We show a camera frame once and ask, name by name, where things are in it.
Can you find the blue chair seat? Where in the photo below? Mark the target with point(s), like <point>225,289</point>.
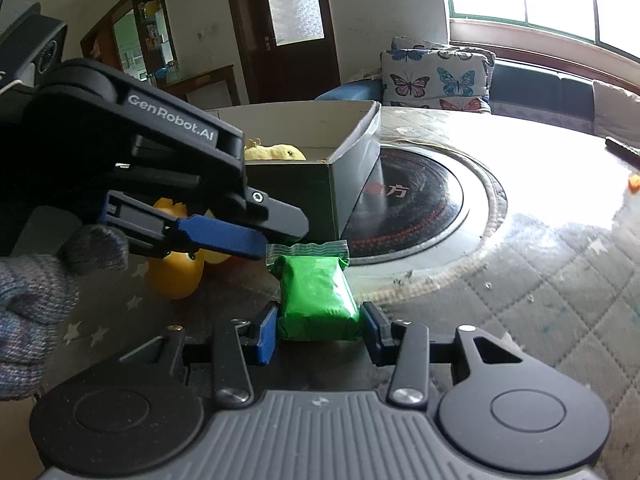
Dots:
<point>350,92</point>

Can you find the yellow plush toy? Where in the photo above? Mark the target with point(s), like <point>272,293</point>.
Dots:
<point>275,152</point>

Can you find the black remote control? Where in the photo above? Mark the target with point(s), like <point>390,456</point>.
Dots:
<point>622,146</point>

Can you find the green snack packet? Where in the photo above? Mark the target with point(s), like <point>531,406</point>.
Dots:
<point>315,295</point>

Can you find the dark sofa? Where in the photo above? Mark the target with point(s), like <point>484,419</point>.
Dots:
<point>540,92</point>

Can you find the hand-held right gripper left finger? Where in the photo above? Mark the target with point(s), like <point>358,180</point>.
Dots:
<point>265,340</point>

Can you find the butterfly print cushion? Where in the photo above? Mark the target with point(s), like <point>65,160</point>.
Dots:
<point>430,80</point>

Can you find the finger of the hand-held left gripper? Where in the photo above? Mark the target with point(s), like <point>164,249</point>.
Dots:
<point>280,217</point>
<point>225,235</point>

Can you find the person's left hand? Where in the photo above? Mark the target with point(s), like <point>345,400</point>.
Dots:
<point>35,305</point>

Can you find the dark cardboard box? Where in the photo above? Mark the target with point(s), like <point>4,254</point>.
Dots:
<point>300,190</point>

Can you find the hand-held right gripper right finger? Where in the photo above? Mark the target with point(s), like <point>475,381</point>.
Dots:
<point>372,337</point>

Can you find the small orange scrap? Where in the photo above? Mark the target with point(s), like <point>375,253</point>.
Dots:
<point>634,179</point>

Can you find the wooden display cabinet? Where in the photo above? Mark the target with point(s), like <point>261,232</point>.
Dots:
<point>135,35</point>

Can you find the brown wooden door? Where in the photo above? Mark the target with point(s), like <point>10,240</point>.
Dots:
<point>295,30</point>

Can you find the low wooden sideboard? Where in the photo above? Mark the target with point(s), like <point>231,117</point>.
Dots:
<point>210,85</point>

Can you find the round black induction hotplate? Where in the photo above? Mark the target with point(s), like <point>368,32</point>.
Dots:
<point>415,195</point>

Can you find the beige cushion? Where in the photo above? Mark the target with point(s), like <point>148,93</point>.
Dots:
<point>617,107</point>

